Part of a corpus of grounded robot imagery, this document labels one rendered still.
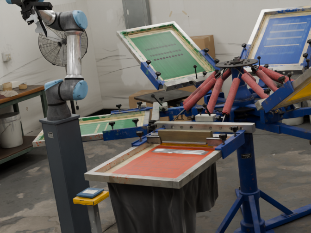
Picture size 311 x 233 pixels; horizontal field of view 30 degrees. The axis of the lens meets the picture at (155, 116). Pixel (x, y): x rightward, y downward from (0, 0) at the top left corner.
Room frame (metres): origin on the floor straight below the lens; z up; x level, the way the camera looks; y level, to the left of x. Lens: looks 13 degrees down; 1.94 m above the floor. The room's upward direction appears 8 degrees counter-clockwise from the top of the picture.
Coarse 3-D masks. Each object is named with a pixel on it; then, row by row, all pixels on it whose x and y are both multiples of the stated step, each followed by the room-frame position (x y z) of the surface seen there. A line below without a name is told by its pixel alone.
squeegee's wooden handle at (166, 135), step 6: (162, 132) 3.38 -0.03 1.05; (168, 132) 3.36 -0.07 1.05; (174, 132) 3.33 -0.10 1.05; (180, 132) 3.31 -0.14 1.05; (186, 132) 3.29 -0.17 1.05; (192, 132) 3.27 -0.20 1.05; (198, 132) 3.25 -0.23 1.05; (204, 132) 3.23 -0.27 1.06; (210, 132) 3.21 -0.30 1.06; (162, 138) 3.38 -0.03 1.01; (168, 138) 3.36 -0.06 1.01; (174, 138) 3.34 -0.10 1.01; (180, 138) 3.31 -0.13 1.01; (186, 138) 3.29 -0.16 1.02; (192, 138) 3.27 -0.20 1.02; (198, 138) 3.25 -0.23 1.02; (204, 138) 3.23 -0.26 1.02
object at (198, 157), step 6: (210, 150) 3.19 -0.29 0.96; (186, 156) 3.13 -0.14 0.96; (192, 156) 3.12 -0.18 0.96; (198, 156) 3.10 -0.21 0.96; (204, 156) 3.09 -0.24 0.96; (192, 162) 3.01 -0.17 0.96; (180, 168) 2.94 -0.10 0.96; (186, 168) 2.92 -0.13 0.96; (144, 174) 2.92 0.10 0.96; (150, 174) 2.90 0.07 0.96; (156, 174) 2.89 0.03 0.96; (162, 174) 2.88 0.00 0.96; (168, 174) 2.87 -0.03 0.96; (174, 174) 2.85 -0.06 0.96; (180, 174) 2.84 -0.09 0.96
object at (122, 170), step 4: (168, 148) 3.34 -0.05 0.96; (172, 148) 3.33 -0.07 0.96; (176, 148) 3.31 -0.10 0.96; (180, 148) 3.30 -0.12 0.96; (148, 152) 3.32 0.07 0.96; (152, 152) 3.30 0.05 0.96; (140, 156) 3.25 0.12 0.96; (144, 156) 3.24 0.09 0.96; (132, 160) 3.19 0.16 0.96; (136, 160) 3.18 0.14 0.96; (140, 160) 3.17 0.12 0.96; (128, 164) 3.13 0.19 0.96; (132, 164) 3.12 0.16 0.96; (120, 168) 3.08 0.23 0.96; (124, 168) 3.07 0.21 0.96; (112, 172) 3.02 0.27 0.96; (116, 172) 3.01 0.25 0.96; (120, 172) 3.00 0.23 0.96; (124, 172) 2.99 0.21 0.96; (128, 172) 2.98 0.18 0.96; (132, 172) 2.97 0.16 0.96; (136, 172) 2.97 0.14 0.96; (140, 172) 2.96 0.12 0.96; (144, 172) 2.95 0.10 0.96
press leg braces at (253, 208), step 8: (240, 200) 3.95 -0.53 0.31; (272, 200) 4.08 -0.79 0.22; (232, 208) 3.94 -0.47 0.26; (280, 208) 4.12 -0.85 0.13; (232, 216) 3.91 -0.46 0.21; (256, 216) 3.82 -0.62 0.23; (288, 216) 4.13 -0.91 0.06; (224, 224) 3.88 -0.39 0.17; (256, 224) 3.77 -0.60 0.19; (216, 232) 3.88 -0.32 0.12; (256, 232) 3.73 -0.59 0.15
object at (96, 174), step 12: (144, 144) 3.40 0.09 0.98; (120, 156) 3.19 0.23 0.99; (216, 156) 2.99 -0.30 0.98; (96, 168) 3.02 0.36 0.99; (108, 168) 3.08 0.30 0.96; (192, 168) 2.81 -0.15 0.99; (204, 168) 2.87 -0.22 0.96; (96, 180) 2.92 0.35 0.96; (108, 180) 2.87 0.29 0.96; (120, 180) 2.83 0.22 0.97; (132, 180) 2.79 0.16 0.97; (144, 180) 2.75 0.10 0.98; (156, 180) 2.71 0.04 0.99; (168, 180) 2.68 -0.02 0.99; (180, 180) 2.66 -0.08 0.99
